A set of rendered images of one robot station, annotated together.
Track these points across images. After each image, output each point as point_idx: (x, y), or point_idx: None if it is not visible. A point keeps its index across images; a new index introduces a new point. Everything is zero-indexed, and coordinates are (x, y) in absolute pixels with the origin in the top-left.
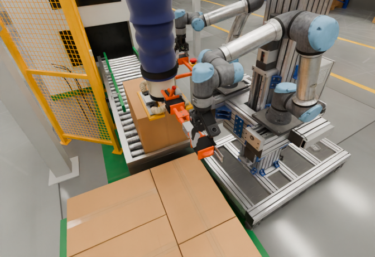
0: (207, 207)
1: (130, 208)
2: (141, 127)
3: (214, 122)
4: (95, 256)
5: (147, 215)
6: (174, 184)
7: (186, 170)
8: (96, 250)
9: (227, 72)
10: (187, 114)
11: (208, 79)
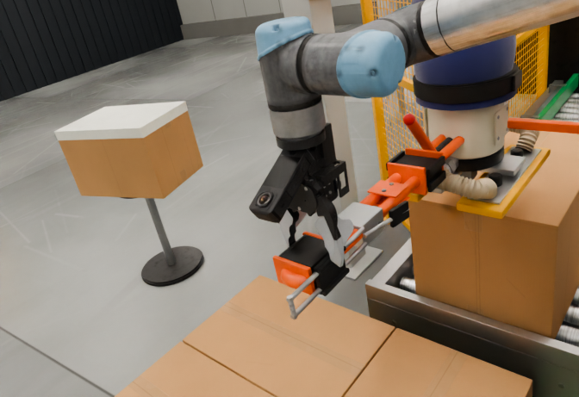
0: None
1: (295, 356)
2: (414, 220)
3: (282, 185)
4: (196, 369)
5: (298, 392)
6: (400, 394)
7: (455, 394)
8: (205, 363)
9: (323, 48)
10: (395, 194)
11: (268, 56)
